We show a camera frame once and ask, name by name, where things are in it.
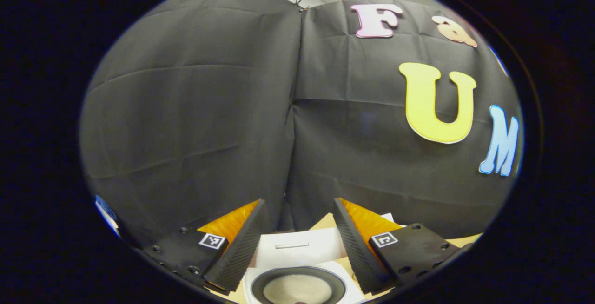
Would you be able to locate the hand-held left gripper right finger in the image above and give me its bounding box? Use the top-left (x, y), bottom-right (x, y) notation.
top-left (331, 197), bottom-right (472, 295)

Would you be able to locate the black backdrop cloth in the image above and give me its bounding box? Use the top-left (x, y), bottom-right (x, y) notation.
top-left (80, 0), bottom-right (525, 249)

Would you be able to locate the blue and white object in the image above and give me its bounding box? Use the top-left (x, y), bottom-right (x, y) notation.
top-left (94, 195), bottom-right (122, 238)

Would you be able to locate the white rice cooker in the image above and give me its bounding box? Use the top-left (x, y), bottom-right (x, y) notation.
top-left (242, 227), bottom-right (369, 304)

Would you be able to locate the white rice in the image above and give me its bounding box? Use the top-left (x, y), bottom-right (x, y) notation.
top-left (263, 274), bottom-right (333, 304)

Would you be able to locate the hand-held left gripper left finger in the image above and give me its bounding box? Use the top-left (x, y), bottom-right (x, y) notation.
top-left (142, 198), bottom-right (268, 293)

